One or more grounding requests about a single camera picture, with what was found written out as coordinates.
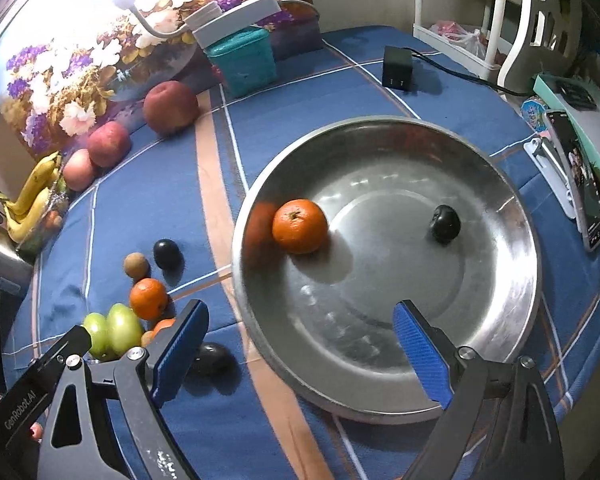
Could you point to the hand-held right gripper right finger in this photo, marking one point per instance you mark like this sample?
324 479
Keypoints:
420 345

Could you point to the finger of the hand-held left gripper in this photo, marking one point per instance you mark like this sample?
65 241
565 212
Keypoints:
35 385

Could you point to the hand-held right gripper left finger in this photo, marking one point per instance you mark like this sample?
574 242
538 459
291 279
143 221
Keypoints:
177 355

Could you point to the black plum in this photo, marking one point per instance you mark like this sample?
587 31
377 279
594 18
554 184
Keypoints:
445 225
212 357
167 254

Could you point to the large steel bowl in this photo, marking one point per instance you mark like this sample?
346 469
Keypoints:
380 310

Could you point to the green fruit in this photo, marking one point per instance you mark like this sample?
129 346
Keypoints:
96 332
125 327

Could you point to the orange tangerine with stem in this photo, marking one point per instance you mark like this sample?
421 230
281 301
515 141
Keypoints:
147 300

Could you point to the brown longan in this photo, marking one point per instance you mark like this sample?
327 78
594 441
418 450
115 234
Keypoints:
136 265

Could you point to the clear plastic fruit bag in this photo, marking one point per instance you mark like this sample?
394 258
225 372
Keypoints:
50 212

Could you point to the bunch of yellow bananas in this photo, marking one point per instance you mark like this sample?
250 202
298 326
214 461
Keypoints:
30 200

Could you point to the white phone stand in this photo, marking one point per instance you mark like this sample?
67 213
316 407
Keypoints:
555 175

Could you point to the medium red apple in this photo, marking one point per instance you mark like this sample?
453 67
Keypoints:
109 144

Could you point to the smartphone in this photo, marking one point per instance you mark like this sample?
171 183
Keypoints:
580 180

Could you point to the large red apple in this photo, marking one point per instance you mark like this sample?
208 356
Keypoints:
170 107

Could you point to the blue round sticker packet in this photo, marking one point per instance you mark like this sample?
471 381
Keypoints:
534 112

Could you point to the blue plaid tablecloth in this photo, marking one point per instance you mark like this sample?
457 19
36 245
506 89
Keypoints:
330 90

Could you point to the black power adapter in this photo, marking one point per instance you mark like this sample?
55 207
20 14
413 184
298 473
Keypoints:
397 67

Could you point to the small black device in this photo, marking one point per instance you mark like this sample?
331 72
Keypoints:
575 94

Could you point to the teal plastic box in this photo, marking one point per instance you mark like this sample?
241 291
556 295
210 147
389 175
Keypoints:
242 62

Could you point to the flower picture poster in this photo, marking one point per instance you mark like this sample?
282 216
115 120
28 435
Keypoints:
55 70

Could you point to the pink plastic bag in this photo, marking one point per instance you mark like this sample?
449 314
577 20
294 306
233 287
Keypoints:
455 32

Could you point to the white chair back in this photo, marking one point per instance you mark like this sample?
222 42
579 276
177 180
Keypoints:
527 35

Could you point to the white desk lamp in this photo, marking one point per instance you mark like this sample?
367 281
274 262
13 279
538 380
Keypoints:
240 17

